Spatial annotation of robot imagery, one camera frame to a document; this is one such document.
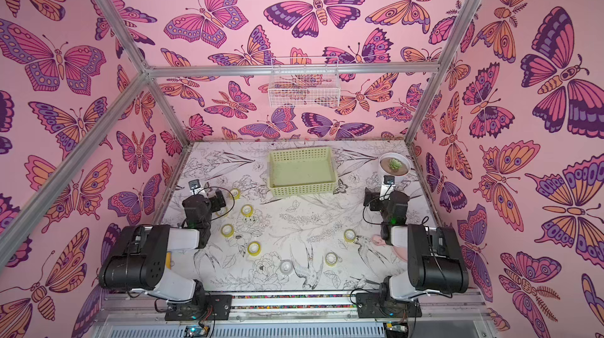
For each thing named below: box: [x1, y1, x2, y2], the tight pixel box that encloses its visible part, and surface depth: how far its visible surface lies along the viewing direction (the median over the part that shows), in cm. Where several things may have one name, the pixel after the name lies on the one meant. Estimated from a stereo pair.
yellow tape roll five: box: [324, 251, 339, 268], surface depth 85 cm
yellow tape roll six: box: [343, 228, 357, 243], surface depth 90 cm
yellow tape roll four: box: [246, 241, 262, 257], surface depth 87 cm
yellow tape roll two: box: [240, 204, 255, 218], surface depth 97 cm
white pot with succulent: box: [378, 151, 412, 183], surface depth 99 cm
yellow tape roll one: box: [228, 187, 242, 200], surface depth 102 cm
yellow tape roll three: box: [220, 224, 236, 238], surface depth 92 cm
